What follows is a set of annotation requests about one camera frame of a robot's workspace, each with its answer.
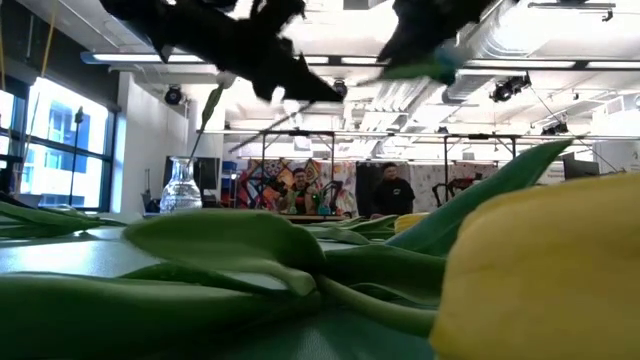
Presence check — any black curtain panel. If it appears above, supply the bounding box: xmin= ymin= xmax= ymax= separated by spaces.
xmin=355 ymin=160 xmax=412 ymax=219

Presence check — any white patterned cloth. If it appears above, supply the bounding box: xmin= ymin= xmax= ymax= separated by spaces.
xmin=409 ymin=163 xmax=501 ymax=209

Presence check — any person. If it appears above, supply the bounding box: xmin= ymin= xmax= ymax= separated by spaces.
xmin=277 ymin=167 xmax=321 ymax=216
xmin=370 ymin=162 xmax=417 ymax=217

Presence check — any yellow artificial tulip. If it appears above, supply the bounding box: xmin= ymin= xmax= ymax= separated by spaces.
xmin=0 ymin=200 xmax=129 ymax=240
xmin=314 ymin=172 xmax=640 ymax=360
xmin=299 ymin=212 xmax=432 ymax=247

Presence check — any black computer monitor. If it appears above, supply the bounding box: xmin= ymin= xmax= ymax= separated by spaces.
xmin=163 ymin=155 xmax=222 ymax=201
xmin=562 ymin=152 xmax=601 ymax=181

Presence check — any round clear glass vase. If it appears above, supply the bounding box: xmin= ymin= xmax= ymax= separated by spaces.
xmin=158 ymin=155 xmax=204 ymax=215

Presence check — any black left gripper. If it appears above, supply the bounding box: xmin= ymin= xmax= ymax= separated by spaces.
xmin=164 ymin=0 xmax=345 ymax=104

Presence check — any long ceiling light bar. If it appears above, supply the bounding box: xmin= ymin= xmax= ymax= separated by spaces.
xmin=339 ymin=55 xmax=640 ymax=71
xmin=80 ymin=50 xmax=331 ymax=66

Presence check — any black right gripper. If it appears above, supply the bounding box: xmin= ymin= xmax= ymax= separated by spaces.
xmin=378 ymin=0 xmax=496 ymax=69

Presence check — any black tripod stand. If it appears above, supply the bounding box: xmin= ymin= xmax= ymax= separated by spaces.
xmin=67 ymin=105 xmax=85 ymax=207

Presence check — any large glass window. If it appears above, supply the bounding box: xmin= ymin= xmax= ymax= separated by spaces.
xmin=0 ymin=74 xmax=117 ymax=214

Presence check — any colourful patchwork quilt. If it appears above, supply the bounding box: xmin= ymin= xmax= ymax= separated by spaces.
xmin=234 ymin=158 xmax=359 ymax=217

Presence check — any silver ventilation duct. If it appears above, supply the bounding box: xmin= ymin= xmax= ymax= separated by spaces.
xmin=442 ymin=0 xmax=556 ymax=104

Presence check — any yellow cable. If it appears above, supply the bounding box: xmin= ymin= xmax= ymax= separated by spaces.
xmin=39 ymin=0 xmax=57 ymax=79

